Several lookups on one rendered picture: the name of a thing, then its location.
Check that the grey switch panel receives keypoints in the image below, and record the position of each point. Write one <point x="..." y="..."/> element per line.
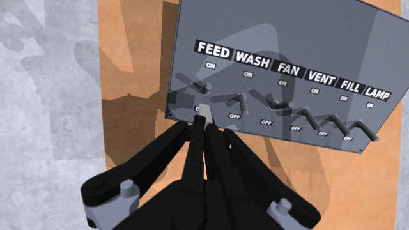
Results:
<point x="343" y="63"/>

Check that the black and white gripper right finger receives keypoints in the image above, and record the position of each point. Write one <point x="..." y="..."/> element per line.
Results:
<point x="242" y="173"/>

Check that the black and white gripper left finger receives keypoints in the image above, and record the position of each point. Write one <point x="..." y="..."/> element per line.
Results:
<point x="111" y="196"/>

